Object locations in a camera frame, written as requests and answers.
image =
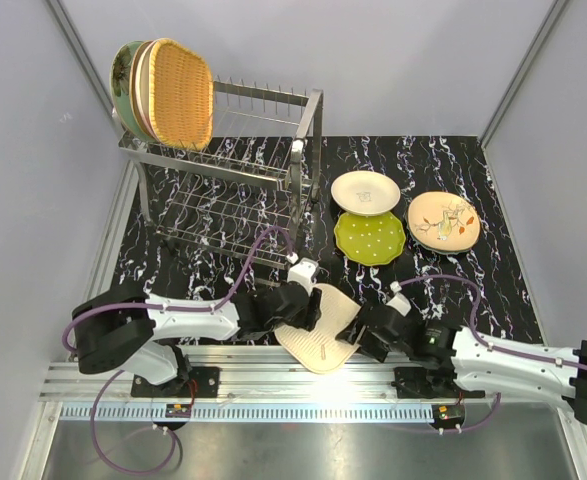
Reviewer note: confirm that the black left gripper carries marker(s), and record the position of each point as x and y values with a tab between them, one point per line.
314	312

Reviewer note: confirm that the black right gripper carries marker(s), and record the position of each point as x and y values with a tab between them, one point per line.
349	334

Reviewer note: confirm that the wooden plate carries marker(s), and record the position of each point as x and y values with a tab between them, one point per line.
180	96

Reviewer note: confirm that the cream and pink plate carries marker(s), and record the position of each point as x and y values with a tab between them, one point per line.
142	88

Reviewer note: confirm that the mint green flower plate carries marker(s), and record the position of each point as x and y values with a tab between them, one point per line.
120	86

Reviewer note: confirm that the peach bird plate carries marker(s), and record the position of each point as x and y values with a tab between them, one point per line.
133	91
434	206

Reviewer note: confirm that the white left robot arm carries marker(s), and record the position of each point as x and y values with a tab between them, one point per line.
127	329

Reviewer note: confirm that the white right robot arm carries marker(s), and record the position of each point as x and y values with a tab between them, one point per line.
472	361

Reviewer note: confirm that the stainless steel dish rack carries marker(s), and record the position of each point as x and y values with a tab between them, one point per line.
207	205

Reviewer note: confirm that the yellow green plate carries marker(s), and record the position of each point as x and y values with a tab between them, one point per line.
370	241

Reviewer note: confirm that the teal scalloped plate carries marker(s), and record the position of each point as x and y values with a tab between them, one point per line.
445	237

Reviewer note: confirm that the cream round plate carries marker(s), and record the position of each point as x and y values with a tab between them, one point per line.
365	193

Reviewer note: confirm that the black marble pattern mat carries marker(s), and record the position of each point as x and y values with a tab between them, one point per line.
439	286

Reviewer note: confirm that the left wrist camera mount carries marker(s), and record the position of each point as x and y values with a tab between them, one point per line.
302	271

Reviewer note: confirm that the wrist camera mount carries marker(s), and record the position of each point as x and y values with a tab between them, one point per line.
302	271
398	301

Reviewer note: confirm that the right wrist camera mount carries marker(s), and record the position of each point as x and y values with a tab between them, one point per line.
398	301

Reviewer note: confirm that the aluminium mounting rail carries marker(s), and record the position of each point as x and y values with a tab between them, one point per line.
252	384

